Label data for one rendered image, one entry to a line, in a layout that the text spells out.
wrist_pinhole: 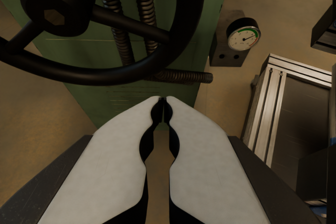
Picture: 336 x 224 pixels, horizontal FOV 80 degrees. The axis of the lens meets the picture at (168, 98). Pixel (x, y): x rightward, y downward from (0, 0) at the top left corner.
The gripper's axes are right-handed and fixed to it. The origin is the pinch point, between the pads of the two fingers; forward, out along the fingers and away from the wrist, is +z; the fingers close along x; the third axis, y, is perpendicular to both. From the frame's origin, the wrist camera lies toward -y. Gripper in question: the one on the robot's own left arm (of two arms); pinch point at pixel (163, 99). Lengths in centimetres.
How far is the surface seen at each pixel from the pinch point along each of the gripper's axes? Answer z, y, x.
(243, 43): 30.5, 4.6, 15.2
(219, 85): 92, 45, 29
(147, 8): 19.3, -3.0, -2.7
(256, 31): 29.1, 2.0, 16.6
